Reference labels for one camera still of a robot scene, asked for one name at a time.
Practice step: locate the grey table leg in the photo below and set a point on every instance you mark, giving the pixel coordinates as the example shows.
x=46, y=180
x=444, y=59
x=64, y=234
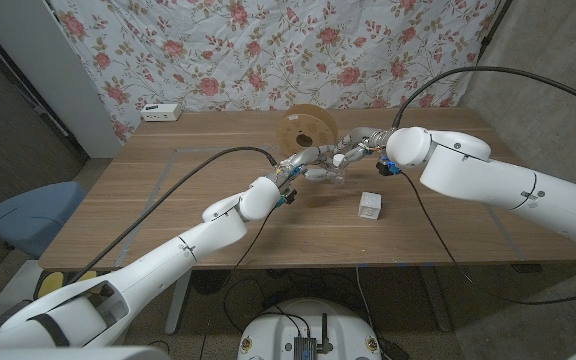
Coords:
x=435, y=300

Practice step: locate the black round floor disc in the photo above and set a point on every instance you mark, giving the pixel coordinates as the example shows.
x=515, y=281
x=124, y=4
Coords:
x=208, y=282

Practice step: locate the white table leg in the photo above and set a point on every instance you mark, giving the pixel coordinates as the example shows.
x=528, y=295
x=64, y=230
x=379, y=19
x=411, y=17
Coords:
x=177, y=310

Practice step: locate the white power strip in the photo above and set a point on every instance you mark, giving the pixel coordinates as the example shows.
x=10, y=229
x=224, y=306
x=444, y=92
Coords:
x=160, y=112

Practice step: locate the white bottle cap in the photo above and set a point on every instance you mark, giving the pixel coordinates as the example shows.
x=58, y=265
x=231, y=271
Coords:
x=338, y=160

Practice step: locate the black backdrop stand pole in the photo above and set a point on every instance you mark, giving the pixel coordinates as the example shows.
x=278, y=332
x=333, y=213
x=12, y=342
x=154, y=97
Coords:
x=493, y=30

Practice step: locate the white cube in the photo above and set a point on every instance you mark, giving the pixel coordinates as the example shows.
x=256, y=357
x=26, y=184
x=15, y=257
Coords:
x=370, y=206

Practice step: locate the floral backdrop cloth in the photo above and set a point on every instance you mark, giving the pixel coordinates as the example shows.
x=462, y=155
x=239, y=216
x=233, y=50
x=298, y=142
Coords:
x=278, y=50

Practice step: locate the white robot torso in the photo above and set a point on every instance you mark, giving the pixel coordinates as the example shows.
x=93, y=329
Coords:
x=278, y=330

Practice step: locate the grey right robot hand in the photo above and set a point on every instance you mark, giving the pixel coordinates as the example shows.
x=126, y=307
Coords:
x=363, y=140

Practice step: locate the clear medicine bottle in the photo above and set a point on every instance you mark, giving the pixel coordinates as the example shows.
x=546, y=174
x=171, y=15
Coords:
x=339, y=175

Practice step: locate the black electronics module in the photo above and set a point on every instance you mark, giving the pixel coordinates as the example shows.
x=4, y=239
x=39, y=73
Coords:
x=305, y=347

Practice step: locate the cardboard filament reel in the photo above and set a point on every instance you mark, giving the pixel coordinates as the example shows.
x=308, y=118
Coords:
x=293, y=132

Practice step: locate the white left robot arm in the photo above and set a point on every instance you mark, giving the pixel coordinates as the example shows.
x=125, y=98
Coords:
x=168, y=265

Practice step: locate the white board with yellow patches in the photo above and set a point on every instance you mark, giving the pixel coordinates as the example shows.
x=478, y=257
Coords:
x=50, y=282

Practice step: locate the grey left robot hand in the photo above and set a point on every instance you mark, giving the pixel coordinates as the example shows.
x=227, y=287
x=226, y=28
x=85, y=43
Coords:
x=303, y=161

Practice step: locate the blue padded stool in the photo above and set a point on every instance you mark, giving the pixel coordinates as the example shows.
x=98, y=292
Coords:
x=38, y=215

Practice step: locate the white wall panel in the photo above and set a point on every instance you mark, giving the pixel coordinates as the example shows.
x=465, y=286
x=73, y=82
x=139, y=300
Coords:
x=43, y=65

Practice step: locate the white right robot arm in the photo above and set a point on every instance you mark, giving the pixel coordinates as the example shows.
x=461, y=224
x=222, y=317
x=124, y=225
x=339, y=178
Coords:
x=493, y=180

